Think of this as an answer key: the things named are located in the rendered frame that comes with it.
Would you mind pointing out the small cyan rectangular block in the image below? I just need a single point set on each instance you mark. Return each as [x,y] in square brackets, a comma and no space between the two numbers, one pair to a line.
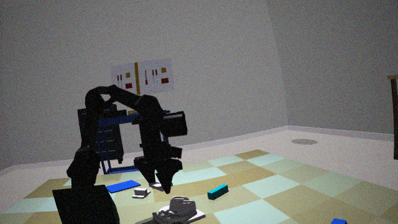
[217,191]

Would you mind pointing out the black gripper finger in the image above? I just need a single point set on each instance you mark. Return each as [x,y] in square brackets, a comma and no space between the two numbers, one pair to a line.
[165,180]
[148,173]

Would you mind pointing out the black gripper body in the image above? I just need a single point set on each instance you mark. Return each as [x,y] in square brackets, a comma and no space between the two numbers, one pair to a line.
[154,156]

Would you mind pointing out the blue flat bar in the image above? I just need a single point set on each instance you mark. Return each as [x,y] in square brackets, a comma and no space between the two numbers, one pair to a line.
[338,221]

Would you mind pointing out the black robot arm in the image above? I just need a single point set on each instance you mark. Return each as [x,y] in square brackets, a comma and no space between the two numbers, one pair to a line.
[85,166]

